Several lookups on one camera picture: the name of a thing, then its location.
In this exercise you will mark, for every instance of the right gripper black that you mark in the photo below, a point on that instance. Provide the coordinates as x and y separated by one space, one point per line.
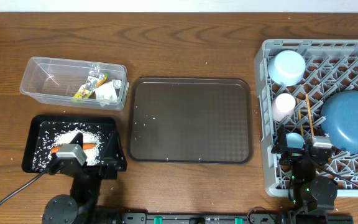
281 146

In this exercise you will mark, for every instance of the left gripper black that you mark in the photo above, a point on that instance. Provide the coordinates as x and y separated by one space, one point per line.
117 165

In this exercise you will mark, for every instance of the white rice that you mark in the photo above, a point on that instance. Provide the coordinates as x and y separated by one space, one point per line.
50 136

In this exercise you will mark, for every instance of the orange carrot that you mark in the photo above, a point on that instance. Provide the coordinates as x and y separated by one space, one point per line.
86 146

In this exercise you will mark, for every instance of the light blue cup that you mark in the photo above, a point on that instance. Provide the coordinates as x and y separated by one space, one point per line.
295 140

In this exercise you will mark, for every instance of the pink cup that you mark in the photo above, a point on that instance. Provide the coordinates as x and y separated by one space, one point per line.
283 106

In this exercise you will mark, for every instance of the white tissue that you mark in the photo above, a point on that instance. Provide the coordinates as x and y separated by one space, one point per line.
108 92

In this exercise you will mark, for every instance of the yellow snack wrapper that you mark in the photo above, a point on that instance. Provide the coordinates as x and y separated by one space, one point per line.
95 79

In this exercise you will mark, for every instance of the dark blue plate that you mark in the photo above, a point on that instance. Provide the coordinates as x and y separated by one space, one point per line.
341 120

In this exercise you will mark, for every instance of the light blue bowl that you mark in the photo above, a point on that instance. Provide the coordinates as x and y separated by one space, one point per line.
287 68

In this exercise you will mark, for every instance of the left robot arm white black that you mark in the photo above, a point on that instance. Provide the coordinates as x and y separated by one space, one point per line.
80 205

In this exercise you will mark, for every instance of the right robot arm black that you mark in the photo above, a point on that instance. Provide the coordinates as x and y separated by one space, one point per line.
313 195

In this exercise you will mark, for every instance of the black waste tray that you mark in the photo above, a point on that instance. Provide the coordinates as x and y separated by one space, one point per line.
35 128

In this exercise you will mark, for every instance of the grey dishwasher rack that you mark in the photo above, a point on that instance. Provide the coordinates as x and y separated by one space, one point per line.
331 67

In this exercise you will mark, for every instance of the brown serving tray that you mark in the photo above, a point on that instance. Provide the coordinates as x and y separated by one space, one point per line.
191 120

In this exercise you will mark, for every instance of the clear plastic bin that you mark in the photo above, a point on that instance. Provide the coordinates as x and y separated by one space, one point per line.
55 81

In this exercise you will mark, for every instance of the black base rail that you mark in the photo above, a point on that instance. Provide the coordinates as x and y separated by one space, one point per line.
257 215

